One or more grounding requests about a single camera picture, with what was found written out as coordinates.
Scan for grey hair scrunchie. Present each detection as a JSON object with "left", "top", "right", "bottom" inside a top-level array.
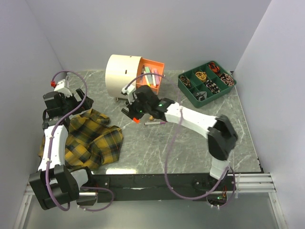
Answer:
[{"left": 195, "top": 91, "right": 207, "bottom": 102}]

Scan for purple tipped white pen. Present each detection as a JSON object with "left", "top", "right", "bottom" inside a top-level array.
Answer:
[{"left": 144, "top": 122, "right": 166, "bottom": 126}]

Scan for pink white pen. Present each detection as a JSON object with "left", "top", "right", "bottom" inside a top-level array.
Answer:
[{"left": 142, "top": 65, "right": 146, "bottom": 79}]

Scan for orange black hair ties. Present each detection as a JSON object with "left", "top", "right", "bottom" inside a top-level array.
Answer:
[{"left": 208, "top": 62, "right": 221, "bottom": 73}]

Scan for round beige drawer cabinet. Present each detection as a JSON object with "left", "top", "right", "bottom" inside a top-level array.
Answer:
[{"left": 105, "top": 54, "right": 165, "bottom": 99}]

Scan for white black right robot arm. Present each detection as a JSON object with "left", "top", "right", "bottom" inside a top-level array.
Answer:
[{"left": 121, "top": 85, "right": 238, "bottom": 190}]

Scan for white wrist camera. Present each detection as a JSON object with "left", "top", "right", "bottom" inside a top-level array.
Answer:
[
  {"left": 121, "top": 84, "right": 136, "bottom": 104},
  {"left": 51, "top": 79, "right": 72, "bottom": 97}
]

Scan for orange black highlighter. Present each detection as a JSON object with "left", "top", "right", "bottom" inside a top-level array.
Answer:
[{"left": 132, "top": 117, "right": 140, "bottom": 124}]

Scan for beige black hair scrunchie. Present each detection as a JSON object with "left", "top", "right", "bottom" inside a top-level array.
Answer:
[{"left": 205, "top": 80, "right": 220, "bottom": 94}]

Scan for brown black hair scrunchie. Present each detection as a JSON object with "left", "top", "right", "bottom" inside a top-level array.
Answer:
[{"left": 180, "top": 75, "right": 192, "bottom": 89}]

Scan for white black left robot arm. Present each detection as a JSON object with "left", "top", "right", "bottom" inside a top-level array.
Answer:
[{"left": 29, "top": 88, "right": 95, "bottom": 210}]

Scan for pink black hair scrunchie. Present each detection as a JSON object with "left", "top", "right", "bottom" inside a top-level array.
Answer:
[{"left": 220, "top": 73, "right": 234, "bottom": 87}]

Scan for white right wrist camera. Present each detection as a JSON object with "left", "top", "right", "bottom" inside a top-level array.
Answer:
[{"left": 121, "top": 84, "right": 136, "bottom": 104}]

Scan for green compartment organizer tray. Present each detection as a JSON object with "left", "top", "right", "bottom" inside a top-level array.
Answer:
[{"left": 178, "top": 61, "right": 237, "bottom": 108}]

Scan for aluminium rail frame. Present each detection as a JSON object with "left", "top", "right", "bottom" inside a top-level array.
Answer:
[{"left": 14, "top": 173, "right": 287, "bottom": 229}]

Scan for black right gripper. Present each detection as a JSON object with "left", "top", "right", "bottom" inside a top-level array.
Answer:
[{"left": 126, "top": 94, "right": 152, "bottom": 120}]

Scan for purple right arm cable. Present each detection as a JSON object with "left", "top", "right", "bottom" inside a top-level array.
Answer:
[{"left": 123, "top": 73, "right": 236, "bottom": 208}]

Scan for yellow marker pen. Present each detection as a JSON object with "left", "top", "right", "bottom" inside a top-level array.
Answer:
[{"left": 145, "top": 74, "right": 154, "bottom": 86}]

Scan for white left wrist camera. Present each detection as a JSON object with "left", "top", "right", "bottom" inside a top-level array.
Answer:
[{"left": 51, "top": 79, "right": 72, "bottom": 97}]

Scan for lilac highlighter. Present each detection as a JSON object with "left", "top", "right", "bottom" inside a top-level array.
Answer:
[{"left": 152, "top": 68, "right": 160, "bottom": 86}]

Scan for yellow plaid shirt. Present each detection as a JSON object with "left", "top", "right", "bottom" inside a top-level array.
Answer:
[{"left": 38, "top": 109, "right": 124, "bottom": 170}]

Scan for mint green highlighter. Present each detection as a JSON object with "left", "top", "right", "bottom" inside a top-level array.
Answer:
[{"left": 145, "top": 66, "right": 151, "bottom": 75}]

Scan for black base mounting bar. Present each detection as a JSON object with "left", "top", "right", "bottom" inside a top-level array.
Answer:
[{"left": 66, "top": 173, "right": 237, "bottom": 203}]

